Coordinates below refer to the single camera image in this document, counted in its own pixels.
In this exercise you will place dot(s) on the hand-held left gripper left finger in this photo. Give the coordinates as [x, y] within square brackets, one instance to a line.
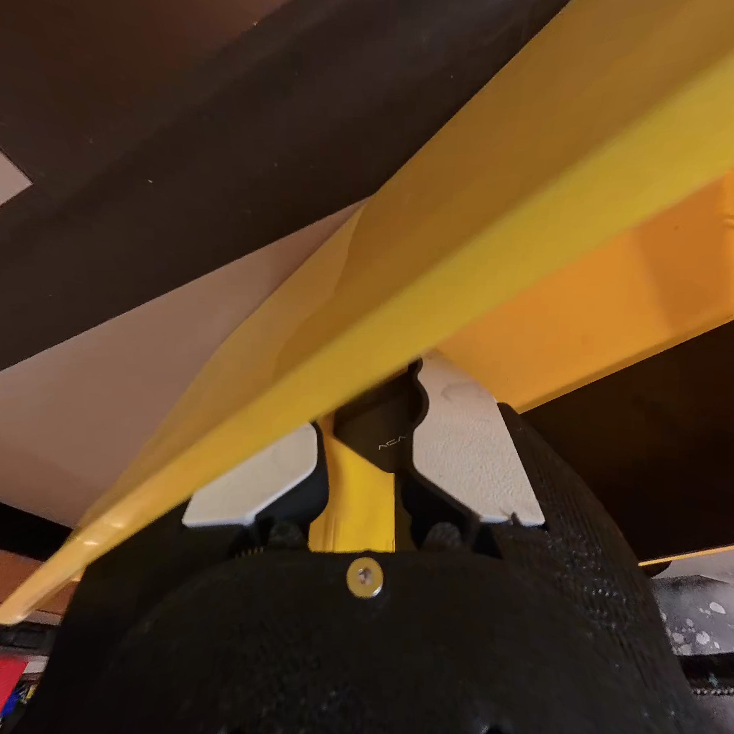
[258, 487]

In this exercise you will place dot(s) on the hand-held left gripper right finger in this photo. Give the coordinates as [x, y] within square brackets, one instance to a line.
[470, 459]

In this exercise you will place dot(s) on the yellow plastic bin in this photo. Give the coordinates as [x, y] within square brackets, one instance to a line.
[459, 241]

